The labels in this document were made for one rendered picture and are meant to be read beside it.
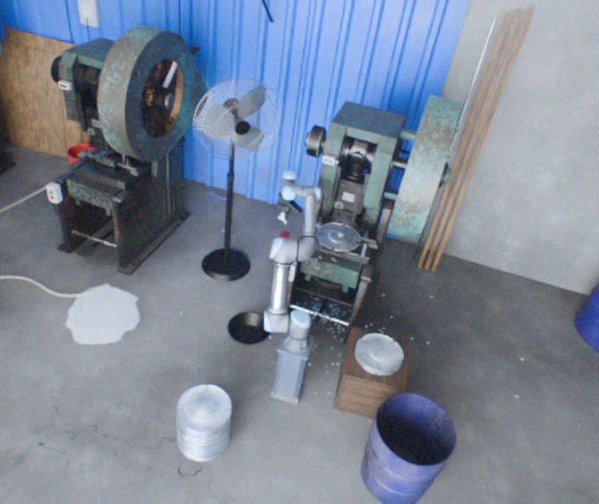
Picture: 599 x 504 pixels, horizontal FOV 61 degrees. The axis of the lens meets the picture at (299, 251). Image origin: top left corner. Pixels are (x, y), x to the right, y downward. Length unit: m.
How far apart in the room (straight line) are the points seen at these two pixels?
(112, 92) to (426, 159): 1.79
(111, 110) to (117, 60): 0.28
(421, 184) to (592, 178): 2.02
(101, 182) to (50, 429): 1.69
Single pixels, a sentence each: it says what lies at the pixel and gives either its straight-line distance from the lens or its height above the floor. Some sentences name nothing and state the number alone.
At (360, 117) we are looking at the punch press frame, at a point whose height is 1.50.
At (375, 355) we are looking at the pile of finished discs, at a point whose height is 0.39.
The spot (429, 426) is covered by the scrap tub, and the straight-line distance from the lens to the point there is 3.10.
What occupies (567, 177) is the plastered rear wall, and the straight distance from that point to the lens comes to 4.45.
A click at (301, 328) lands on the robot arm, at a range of 2.87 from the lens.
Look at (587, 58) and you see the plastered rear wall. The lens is 4.13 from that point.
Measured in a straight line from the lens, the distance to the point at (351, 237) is 3.33.
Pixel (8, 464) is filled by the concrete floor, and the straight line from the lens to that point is 3.29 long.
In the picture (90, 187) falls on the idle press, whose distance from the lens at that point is 3.93.
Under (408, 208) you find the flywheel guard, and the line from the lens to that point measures 2.77.
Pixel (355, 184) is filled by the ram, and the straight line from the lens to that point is 3.13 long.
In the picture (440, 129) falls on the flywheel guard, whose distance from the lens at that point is 2.78.
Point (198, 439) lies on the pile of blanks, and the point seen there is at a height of 0.22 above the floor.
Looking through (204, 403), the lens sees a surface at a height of 0.30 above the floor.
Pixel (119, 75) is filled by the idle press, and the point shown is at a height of 1.57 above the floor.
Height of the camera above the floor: 2.74
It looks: 39 degrees down
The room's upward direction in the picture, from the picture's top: 9 degrees clockwise
